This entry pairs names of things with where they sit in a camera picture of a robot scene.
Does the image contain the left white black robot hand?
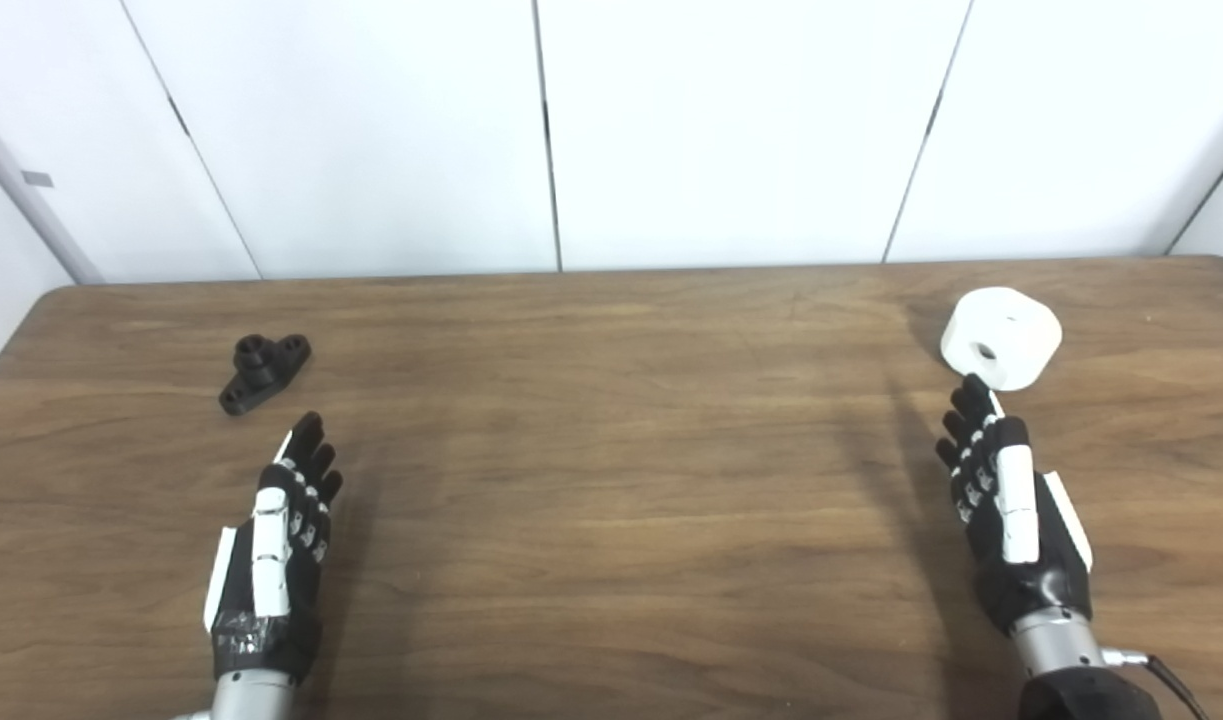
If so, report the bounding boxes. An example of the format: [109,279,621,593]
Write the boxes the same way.
[204,412,344,683]

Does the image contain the grey wall corner post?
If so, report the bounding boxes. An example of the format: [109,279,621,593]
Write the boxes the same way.
[0,100,105,286]

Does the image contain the black flanged holder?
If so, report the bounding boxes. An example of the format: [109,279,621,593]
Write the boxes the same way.
[219,334,312,416]

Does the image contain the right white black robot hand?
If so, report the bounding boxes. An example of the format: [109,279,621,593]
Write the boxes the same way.
[936,374,1094,636]

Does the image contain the round white piece with hole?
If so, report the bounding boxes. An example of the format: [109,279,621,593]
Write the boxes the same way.
[940,287,1063,392]

